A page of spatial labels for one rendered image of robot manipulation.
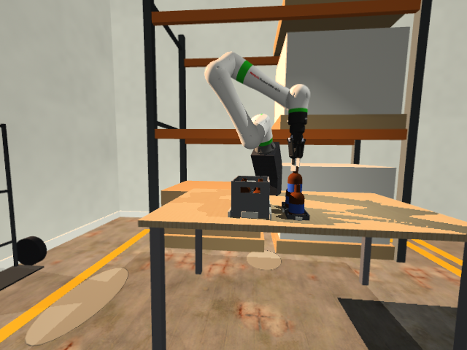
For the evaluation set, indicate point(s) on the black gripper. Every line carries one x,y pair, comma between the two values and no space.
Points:
296,144

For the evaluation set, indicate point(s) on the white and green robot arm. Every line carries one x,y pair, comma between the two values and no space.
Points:
258,136

